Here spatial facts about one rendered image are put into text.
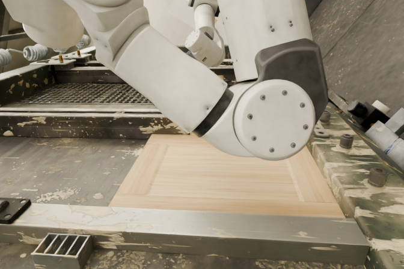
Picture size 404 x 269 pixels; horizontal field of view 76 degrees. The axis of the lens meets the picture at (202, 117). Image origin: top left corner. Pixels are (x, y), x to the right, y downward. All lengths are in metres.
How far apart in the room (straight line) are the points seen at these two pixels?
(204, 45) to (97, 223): 0.55
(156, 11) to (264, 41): 5.98
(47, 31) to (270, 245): 0.39
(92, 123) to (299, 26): 0.64
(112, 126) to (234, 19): 0.57
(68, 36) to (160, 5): 5.86
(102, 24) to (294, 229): 0.37
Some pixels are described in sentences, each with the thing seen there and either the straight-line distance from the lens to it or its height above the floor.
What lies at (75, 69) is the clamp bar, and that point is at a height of 1.73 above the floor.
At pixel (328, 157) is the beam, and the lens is 0.60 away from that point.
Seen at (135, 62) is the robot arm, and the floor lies 1.28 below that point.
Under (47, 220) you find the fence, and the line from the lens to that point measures 0.51.
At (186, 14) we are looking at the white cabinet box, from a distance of 4.62.
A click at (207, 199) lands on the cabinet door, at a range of 0.50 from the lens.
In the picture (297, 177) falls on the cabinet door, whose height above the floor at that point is 0.93.
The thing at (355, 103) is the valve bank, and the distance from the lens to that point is 0.85.
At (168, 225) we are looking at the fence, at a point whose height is 1.14.
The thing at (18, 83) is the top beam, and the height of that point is 1.84.
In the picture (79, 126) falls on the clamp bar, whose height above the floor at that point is 1.42.
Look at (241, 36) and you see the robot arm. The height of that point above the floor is 1.20.
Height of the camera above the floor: 1.23
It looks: 7 degrees down
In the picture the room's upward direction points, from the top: 59 degrees counter-clockwise
